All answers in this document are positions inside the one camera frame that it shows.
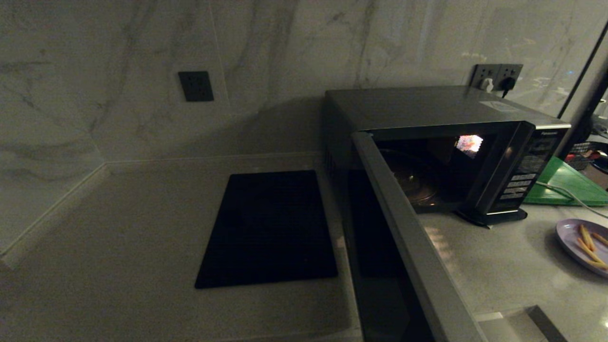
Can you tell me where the silver black microwave oven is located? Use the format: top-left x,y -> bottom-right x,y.
323,86 -> 571,227

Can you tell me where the purple plate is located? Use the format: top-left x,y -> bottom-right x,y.
554,218 -> 608,279

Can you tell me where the black induction cooktop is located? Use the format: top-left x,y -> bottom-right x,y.
194,170 -> 339,289

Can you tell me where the green cutting board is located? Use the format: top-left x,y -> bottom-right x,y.
522,156 -> 608,208

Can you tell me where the metal shopping cart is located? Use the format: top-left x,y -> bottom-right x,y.
564,142 -> 608,172

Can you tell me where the dark single wall socket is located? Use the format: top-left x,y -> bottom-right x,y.
178,71 -> 215,103

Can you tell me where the grey double wall socket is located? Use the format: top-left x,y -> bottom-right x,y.
470,64 -> 524,93

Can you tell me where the white power cable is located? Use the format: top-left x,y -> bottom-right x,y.
535,181 -> 608,219

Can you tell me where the black metal frame post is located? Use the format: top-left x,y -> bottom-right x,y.
556,21 -> 608,161

